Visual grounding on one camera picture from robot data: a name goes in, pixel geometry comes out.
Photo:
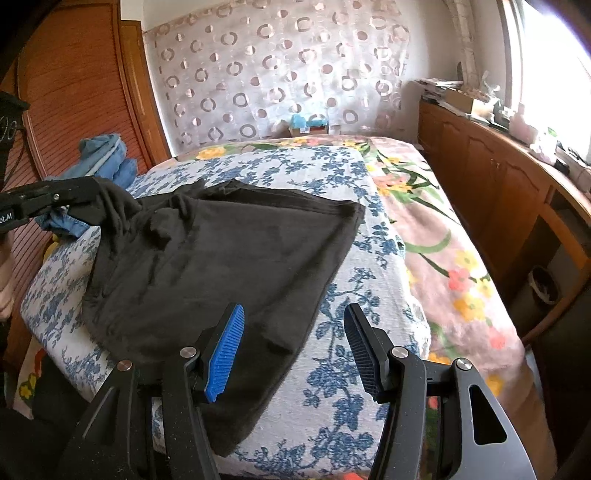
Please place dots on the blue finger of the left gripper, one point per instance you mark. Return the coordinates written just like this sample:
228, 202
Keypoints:
22, 204

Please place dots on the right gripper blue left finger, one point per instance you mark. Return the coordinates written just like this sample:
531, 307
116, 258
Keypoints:
221, 349

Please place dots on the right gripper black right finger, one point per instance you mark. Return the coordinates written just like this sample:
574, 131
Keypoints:
370, 347

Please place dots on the black pants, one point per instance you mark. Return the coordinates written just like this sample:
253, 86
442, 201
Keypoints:
168, 265

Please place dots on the blue floral white bedsheet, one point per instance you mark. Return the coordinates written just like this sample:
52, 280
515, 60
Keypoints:
320, 421

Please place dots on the pink floral blanket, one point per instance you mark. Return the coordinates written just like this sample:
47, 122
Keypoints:
461, 303

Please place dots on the blue denim clothes pile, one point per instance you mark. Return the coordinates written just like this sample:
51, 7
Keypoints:
104, 156

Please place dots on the long wooden cabinet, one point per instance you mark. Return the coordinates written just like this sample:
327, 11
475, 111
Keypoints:
518, 211

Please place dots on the cardboard box with blue cloth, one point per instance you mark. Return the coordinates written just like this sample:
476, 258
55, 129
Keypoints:
300, 126

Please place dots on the sheer circle-pattern curtain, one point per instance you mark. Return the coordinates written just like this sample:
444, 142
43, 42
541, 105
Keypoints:
243, 70

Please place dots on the cardboard box on cabinet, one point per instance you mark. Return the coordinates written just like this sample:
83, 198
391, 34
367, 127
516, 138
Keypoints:
472, 102

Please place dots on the stack of papers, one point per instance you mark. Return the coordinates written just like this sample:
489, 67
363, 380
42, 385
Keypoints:
434, 89

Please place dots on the window with white frame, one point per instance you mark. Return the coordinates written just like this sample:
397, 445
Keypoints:
550, 72

